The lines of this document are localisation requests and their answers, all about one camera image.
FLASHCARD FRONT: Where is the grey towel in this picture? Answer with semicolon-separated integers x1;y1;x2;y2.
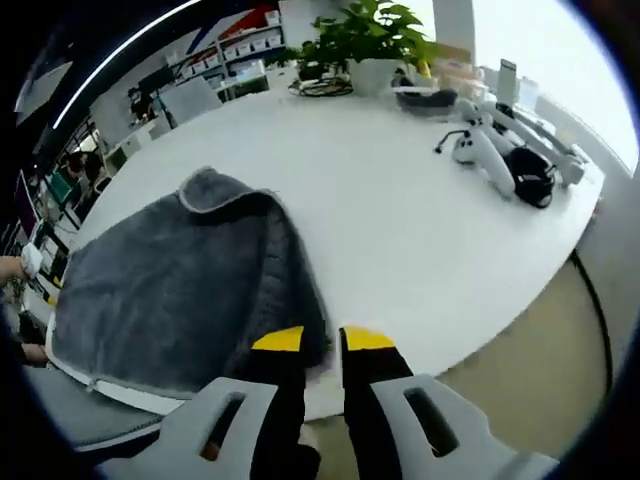
49;167;335;402

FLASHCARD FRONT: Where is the person's left hand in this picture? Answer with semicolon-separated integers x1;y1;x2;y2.
0;255;27;290

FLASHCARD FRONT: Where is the desktop monitor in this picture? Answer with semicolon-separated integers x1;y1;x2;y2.
13;169;39;237

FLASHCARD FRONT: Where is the white office chair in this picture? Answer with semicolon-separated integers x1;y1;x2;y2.
160;76;224;127

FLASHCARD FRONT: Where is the ceiling light strip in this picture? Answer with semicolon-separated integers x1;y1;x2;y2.
52;0;202;132

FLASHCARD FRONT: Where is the white handheld controller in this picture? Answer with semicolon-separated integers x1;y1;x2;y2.
452;127;516;197

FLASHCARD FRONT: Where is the shelf with white boxes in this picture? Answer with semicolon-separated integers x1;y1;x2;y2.
164;7;287;89

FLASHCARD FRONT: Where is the black bowl with items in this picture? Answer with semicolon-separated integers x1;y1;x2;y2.
392;82;459;111

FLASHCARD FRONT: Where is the white jointed device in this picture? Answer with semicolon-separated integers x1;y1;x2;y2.
459;98;587;189

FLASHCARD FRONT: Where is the white plant pot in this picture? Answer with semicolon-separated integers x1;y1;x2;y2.
348;58;401;97

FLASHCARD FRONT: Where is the white upright panel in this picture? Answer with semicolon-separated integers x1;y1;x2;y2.
497;58;522;107

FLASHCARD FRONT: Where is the green leafy plant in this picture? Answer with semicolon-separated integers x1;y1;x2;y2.
294;0;442;96

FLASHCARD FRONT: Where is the thin black plug cable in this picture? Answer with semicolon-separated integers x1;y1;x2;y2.
433;128;472;154

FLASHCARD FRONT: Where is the coil of black cables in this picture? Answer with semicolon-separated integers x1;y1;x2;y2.
287;74;354;99

